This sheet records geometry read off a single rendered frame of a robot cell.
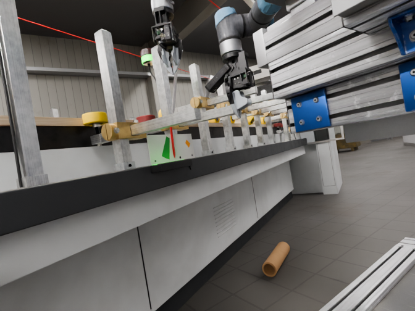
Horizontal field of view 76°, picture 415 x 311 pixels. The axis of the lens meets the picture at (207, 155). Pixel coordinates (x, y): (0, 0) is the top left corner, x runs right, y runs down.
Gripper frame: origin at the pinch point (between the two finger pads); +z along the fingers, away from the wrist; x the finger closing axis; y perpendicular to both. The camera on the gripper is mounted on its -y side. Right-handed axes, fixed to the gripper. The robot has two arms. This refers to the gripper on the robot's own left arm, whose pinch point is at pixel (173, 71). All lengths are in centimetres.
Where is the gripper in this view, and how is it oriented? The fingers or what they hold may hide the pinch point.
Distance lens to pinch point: 99.8
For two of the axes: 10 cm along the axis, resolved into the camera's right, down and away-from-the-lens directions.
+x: 9.7, -1.5, -1.8
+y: -1.8, 0.1, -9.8
